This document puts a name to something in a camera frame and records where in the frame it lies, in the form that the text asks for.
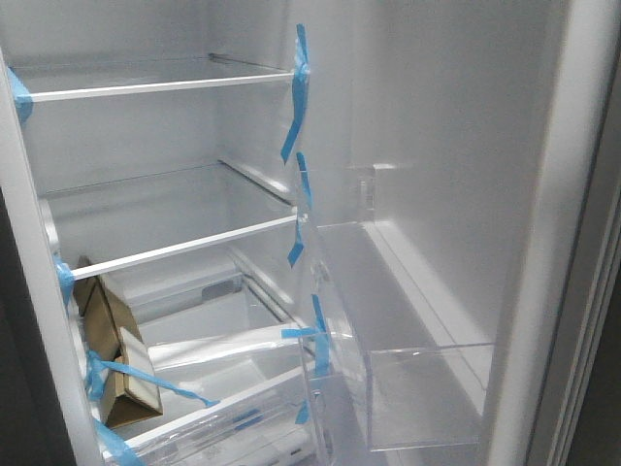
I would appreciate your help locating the dark grey fridge door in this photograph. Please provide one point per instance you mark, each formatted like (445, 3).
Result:
(33, 430)
(464, 186)

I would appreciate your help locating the upper clear door bin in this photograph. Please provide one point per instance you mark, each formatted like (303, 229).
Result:
(312, 272)

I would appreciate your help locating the clear door bin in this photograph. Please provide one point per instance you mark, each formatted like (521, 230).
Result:
(312, 272)
(406, 406)

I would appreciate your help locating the white fridge interior cabinet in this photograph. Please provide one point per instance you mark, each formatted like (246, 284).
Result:
(220, 290)

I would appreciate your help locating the lower clear door bin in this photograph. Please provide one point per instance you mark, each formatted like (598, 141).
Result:
(406, 406)

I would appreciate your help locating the lower glass fridge shelf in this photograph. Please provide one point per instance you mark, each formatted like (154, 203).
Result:
(110, 226)

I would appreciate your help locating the glass fridge shelf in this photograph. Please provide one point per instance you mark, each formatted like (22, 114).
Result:
(50, 83)
(110, 226)

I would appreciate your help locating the upper glass fridge shelf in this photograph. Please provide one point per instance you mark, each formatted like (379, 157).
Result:
(50, 83)

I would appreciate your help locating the blue tape strip middle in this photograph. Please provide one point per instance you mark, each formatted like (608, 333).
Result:
(298, 245)

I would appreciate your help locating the blue tape strip on bin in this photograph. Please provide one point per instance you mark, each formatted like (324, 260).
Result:
(321, 337)

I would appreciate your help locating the blue tape strip top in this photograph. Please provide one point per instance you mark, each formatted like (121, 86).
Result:
(300, 92)

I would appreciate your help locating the upper clear crisper drawer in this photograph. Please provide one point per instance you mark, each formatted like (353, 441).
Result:
(216, 365)

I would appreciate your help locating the clear crisper drawer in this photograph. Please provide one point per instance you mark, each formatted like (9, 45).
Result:
(254, 427)
(216, 365)

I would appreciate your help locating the lower clear crisper drawer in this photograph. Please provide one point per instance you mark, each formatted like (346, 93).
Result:
(254, 427)

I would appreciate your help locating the brown cardboard box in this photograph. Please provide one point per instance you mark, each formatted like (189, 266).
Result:
(112, 332)

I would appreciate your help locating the blue tape left lower shelf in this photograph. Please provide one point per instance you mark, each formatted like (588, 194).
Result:
(65, 277)

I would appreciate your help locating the blue tape shelf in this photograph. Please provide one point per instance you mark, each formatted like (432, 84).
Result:
(21, 95)
(65, 277)

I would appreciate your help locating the blue tape on cardboard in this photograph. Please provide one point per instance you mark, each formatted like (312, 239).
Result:
(95, 384)

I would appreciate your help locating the blue tape on lower drawer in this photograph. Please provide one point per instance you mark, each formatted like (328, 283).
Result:
(116, 446)

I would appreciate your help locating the blue tape left upper shelf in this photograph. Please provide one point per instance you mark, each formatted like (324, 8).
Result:
(21, 95)

